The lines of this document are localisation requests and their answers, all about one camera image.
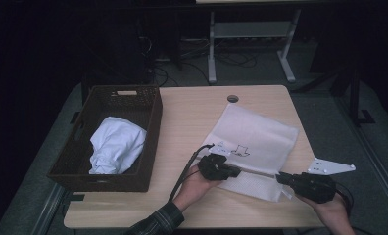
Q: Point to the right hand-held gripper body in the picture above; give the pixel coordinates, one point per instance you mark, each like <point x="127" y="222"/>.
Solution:
<point x="313" y="187"/>

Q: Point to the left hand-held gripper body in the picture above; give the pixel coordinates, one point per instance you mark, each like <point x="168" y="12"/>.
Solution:
<point x="215" y="168"/>

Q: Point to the white mesh laundry bag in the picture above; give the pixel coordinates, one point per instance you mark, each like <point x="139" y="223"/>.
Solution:
<point x="254" y="130"/>

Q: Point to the brown woven basket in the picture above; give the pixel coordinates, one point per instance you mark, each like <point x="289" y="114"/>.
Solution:
<point x="151" y="130"/>

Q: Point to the white shirt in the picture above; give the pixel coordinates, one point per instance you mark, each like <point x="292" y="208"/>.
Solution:
<point x="117" y="143"/>

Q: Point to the person's left hand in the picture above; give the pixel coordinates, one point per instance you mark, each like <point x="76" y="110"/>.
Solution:
<point x="192" y="189"/>

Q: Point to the person's right hand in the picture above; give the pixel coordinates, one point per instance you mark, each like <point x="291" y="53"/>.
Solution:
<point x="332" y="215"/>

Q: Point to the black metal stand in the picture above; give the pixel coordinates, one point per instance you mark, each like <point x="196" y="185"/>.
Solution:
<point x="355" y="98"/>

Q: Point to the aluminium floor rail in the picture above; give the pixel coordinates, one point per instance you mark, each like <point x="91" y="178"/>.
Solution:
<point x="48" y="209"/>
<point x="371" y="150"/>

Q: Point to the white metal desk frame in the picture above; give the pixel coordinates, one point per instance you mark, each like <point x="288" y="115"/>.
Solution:
<point x="251" y="30"/>

